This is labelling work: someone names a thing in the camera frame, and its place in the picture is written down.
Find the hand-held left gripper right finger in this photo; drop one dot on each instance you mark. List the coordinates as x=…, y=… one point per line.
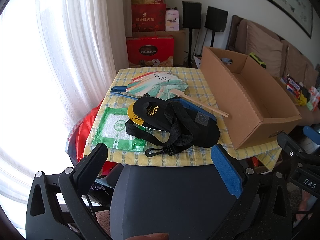
x=226, y=172

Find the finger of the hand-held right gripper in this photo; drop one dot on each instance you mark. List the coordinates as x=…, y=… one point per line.
x=312, y=138
x=288, y=146

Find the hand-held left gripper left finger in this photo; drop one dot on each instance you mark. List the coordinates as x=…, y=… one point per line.
x=93, y=159

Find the brown cardboard box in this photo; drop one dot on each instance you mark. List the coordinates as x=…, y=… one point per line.
x=240, y=100

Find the blue plastic clothes hanger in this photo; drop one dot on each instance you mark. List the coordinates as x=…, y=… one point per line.
x=117, y=90

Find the green painted paper fan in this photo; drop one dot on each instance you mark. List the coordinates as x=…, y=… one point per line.
x=155, y=86

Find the person's left hand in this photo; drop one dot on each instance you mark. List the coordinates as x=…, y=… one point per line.
x=147, y=237

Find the red plastic bag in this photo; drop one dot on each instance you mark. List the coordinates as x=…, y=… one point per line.
x=85, y=126

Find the green dehumidifier bead packet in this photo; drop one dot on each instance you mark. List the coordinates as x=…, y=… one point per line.
x=112, y=127

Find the pile of colourful snack packets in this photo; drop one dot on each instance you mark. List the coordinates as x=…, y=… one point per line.
x=295, y=87

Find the yellow and black insole card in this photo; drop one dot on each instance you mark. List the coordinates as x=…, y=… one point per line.
x=135, y=117

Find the dark grey chair back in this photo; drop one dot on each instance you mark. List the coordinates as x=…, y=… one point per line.
x=172, y=200

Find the beige sofa cushion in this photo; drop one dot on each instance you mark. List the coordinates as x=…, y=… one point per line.
x=263, y=45
x=295, y=60
x=311, y=76

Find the brown woven chair seat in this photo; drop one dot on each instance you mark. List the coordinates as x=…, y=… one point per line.
x=103, y=221

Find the brown sofa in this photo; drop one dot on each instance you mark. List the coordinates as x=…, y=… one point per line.
x=290, y=55

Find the neon yellow black object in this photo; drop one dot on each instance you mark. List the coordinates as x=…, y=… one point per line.
x=257, y=59

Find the yellow checked tablecloth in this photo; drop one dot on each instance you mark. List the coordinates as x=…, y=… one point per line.
x=190, y=80

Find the white sheer curtain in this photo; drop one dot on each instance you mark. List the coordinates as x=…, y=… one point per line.
x=62, y=55

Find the large red gift box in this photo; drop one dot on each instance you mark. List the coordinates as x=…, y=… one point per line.
x=150, y=52

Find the black speaker stand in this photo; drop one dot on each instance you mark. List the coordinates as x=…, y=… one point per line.
x=213, y=38
x=191, y=45

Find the plain cardboard carton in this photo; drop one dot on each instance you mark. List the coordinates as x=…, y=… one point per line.
x=180, y=47

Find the stack of red gift boxes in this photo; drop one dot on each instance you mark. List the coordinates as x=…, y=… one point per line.
x=148, y=17

